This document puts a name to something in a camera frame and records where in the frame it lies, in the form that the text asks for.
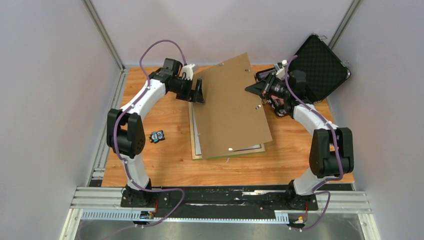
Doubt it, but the black mounting base rail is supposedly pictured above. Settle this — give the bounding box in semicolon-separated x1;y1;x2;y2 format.
69;183;372;223

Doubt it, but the small blue owl toy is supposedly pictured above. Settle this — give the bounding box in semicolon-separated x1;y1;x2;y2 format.
148;130;166;144

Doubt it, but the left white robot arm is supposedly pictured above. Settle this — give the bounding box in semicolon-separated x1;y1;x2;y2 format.
106;58;205;207

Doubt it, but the black poker chip case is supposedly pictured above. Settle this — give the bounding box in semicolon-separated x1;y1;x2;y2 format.
254;33;352;117

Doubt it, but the forest photo print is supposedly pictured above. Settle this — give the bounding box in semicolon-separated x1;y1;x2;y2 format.
192;112;263;157

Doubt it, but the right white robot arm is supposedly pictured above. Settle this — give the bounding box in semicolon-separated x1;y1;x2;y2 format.
245;68;355;209

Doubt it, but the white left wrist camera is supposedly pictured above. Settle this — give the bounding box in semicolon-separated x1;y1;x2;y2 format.
181;63;199;81

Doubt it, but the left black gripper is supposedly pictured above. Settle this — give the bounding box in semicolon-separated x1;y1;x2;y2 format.
170;76;206;105

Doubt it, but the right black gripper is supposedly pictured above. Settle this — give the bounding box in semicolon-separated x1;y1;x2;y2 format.
244;72;291;100

